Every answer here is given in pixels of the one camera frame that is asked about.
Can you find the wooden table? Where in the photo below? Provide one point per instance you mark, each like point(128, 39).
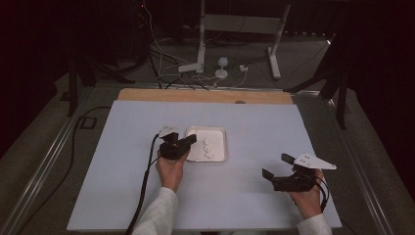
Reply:
point(195, 96)

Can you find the white power strip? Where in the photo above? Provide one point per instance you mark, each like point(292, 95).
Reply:
point(190, 68)

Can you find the black tripod stand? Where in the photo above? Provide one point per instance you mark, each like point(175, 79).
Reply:
point(341, 98)
point(72, 84)

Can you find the person's left hand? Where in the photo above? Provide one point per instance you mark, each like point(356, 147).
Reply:
point(170, 171)

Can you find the white metal desk frame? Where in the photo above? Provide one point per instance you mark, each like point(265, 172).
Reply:
point(241, 23)

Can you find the white plug adapter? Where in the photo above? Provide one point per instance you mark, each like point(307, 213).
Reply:
point(243, 68)

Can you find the aluminium floor rail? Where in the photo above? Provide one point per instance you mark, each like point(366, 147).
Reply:
point(362, 176)
point(42, 169)

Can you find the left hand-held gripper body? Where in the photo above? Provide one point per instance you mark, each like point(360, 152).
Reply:
point(173, 149)

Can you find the person's right hand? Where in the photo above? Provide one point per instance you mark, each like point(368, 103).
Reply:
point(306, 202)

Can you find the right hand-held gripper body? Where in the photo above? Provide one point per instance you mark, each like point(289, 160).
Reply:
point(295, 182)

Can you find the black square floor plate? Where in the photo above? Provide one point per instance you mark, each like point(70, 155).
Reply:
point(88, 122)

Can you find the round white device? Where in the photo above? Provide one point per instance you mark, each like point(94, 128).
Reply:
point(222, 67)

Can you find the white rectangular tray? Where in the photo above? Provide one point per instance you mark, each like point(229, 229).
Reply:
point(217, 138)

